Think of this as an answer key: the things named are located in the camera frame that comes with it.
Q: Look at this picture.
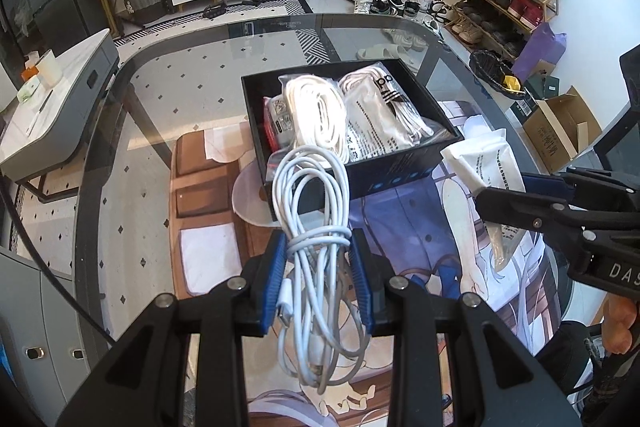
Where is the white printed plastic pouch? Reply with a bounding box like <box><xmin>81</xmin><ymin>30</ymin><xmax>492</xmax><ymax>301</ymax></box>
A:
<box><xmin>442</xmin><ymin>129</ymin><xmax>525</xmax><ymax>272</ymax></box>

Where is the white round cable bundle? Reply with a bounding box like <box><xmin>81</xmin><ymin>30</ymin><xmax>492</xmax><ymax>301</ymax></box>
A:
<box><xmin>269</xmin><ymin>145</ymin><xmax>374</xmax><ymax>396</ymax></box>

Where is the red white balloon glue bag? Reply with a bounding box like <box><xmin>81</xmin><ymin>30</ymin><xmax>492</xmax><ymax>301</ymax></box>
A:
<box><xmin>262</xmin><ymin>94</ymin><xmax>295</xmax><ymax>152</ymax></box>

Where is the white cable bag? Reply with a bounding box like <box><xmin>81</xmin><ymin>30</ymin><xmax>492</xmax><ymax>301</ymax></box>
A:
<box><xmin>279</xmin><ymin>74</ymin><xmax>349</xmax><ymax>164</ymax></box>

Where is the adidas white laces bag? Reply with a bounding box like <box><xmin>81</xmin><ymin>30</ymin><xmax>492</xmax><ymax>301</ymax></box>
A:
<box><xmin>337</xmin><ymin>62</ymin><xmax>452</xmax><ymax>162</ymax></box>

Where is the right hand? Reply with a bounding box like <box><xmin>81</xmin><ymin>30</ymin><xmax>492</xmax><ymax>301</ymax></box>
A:
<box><xmin>602</xmin><ymin>294</ymin><xmax>638</xmax><ymax>355</ymax></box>

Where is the anime print table mat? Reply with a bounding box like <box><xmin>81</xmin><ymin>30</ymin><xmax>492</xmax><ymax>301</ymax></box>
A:
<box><xmin>167</xmin><ymin>98</ymin><xmax>572</xmax><ymax>427</ymax></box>

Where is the open cardboard box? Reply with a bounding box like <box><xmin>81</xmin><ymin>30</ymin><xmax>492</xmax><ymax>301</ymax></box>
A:
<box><xmin>523</xmin><ymin>87</ymin><xmax>602</xmax><ymax>172</ymax></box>

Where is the black cardboard box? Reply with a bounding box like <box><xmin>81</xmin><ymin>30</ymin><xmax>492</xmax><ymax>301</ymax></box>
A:
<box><xmin>233</xmin><ymin>60</ymin><xmax>462</xmax><ymax>227</ymax></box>

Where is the purple bag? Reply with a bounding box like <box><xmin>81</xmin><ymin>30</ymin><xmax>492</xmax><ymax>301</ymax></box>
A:
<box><xmin>511</xmin><ymin>22</ymin><xmax>567</xmax><ymax>81</ymax></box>

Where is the white low cabinet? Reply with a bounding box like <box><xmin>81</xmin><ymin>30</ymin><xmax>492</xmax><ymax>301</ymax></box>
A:
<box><xmin>1</xmin><ymin>28</ymin><xmax>119</xmax><ymax>204</ymax></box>

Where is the white cup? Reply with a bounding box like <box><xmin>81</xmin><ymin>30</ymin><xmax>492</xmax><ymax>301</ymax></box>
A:
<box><xmin>35</xmin><ymin>50</ymin><xmax>63</xmax><ymax>89</ymax></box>

